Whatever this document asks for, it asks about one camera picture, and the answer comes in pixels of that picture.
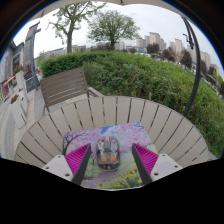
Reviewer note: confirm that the green trimmed hedge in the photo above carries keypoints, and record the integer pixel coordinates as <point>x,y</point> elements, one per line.
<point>140,73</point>

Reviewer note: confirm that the distant high-rise buildings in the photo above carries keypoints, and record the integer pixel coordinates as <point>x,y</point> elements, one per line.
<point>153,38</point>

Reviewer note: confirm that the tall thin-crowned tree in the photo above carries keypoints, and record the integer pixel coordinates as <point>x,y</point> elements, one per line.
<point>69,36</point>

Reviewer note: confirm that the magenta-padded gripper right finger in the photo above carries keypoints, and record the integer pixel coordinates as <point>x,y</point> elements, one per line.
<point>146,158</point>

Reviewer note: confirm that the grey slatted outdoor chair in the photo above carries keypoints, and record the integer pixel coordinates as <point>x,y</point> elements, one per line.
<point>63,86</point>

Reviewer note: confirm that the white planter box with flowers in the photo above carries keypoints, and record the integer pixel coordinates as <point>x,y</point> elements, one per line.
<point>17,111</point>
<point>19,75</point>

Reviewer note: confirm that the beige patio umbrella canopy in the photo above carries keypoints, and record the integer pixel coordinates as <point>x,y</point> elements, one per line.
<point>83,2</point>

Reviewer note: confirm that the dark curved umbrella pole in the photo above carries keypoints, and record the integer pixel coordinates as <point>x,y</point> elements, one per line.
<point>197,66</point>

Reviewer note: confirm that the round dense-crowned tree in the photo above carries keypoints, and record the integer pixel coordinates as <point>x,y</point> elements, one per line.
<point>111,26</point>

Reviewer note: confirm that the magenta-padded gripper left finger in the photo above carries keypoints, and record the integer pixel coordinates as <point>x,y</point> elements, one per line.
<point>77,158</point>

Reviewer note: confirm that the tall grey sign pillar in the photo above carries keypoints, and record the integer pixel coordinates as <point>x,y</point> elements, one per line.
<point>28,53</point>

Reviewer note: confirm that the storefront building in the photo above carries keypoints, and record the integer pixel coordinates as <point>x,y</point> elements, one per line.
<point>8,70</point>

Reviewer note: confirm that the flower landscape print mouse pad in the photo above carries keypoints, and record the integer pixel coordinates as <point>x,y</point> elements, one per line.
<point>126,136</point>

